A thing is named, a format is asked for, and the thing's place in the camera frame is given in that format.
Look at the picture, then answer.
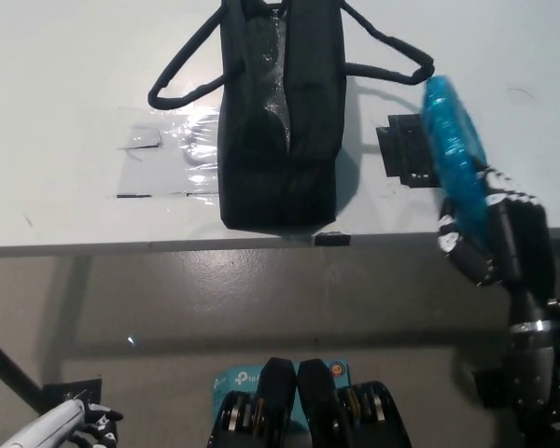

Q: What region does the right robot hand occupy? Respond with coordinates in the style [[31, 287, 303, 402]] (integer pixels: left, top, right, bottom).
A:
[[437, 164, 560, 309]]

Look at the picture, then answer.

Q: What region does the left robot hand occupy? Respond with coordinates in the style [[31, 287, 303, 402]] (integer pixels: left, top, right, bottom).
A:
[[69, 402, 125, 448]]

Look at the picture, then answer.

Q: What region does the blue plate stack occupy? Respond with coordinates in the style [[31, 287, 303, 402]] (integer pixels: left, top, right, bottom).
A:
[[422, 74, 494, 235]]

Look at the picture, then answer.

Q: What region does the black fabric tote bag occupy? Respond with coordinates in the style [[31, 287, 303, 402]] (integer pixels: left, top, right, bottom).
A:
[[147, 0, 436, 233]]

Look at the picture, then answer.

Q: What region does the black table leg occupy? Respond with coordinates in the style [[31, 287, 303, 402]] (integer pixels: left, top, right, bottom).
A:
[[0, 329, 46, 414]]

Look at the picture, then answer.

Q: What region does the teal tp-link box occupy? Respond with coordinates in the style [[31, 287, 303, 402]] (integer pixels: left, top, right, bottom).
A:
[[213, 358, 352, 435]]

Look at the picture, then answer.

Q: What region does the large black tape patch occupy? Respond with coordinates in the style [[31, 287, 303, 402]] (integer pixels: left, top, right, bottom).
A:
[[375, 111, 445, 189]]

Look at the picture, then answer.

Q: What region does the small black tape strip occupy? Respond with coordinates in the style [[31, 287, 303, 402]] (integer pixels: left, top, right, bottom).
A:
[[313, 230, 352, 247]]

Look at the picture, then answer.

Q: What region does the grey tape piece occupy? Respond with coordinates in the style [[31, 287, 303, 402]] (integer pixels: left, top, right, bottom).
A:
[[117, 124, 163, 151]]

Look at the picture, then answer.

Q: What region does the clear plastic tape sheet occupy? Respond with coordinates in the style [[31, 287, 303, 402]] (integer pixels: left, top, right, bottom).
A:
[[105, 109, 223, 206]]

